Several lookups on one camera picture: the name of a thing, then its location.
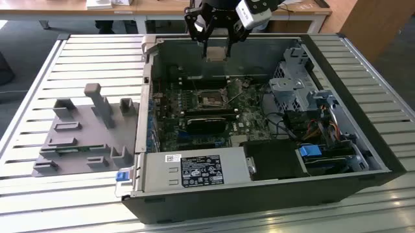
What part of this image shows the orange yellow wire bundle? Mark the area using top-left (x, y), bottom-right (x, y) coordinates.
top-left (304, 104), bottom-right (341, 144)

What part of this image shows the wooden desk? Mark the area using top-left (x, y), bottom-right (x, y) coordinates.
top-left (0, 0), bottom-right (333, 34)

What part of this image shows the wooden cabinet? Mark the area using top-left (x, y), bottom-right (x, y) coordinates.
top-left (320, 0), bottom-right (415, 64)

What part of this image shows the grey parts rack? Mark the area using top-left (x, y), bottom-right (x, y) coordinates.
top-left (30, 83), bottom-right (139, 178)

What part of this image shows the blue disk carrier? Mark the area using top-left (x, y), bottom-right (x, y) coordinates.
top-left (298, 145), bottom-right (322, 159)

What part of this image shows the green RAM stick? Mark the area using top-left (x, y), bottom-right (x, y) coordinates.
top-left (54, 145), bottom-right (106, 153)

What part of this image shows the small square CPU plate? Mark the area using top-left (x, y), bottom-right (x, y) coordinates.
top-left (206, 46), bottom-right (226, 63)

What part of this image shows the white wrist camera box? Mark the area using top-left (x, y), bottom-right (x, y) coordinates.
top-left (234, 0), bottom-right (273, 30)

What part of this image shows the large white box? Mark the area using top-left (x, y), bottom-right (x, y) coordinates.
top-left (85, 0), bottom-right (113, 11)

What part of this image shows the black RAM stick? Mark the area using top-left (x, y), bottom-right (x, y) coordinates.
top-left (182, 109), bottom-right (236, 119)

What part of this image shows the black plastic shroud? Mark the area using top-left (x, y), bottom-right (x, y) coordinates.
top-left (241, 139), bottom-right (309, 182)

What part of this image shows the black wire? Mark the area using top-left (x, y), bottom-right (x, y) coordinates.
top-left (264, 113), bottom-right (300, 142)

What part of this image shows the black chair base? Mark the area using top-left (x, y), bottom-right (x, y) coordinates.
top-left (93, 20), bottom-right (114, 34)

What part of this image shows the black graphics card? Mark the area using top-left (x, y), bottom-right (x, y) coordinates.
top-left (184, 117), bottom-right (228, 135)

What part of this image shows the green motherboard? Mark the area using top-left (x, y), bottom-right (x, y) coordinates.
top-left (150, 72), bottom-right (276, 153)

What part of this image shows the silver metal drive cage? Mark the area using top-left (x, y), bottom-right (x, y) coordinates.
top-left (268, 47), bottom-right (325, 114)

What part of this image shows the CPU socket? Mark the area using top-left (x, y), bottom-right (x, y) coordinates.
top-left (196, 89), bottom-right (228, 108)

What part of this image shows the silver power supply unit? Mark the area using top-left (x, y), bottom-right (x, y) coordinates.
top-left (137, 146), bottom-right (254, 194)

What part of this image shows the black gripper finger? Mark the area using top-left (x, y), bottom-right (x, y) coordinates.
top-left (184, 6), bottom-right (214, 59)
top-left (225, 15), bottom-right (250, 58)

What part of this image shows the black PC case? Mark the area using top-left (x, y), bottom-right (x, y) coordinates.
top-left (114, 33), bottom-right (408, 225)

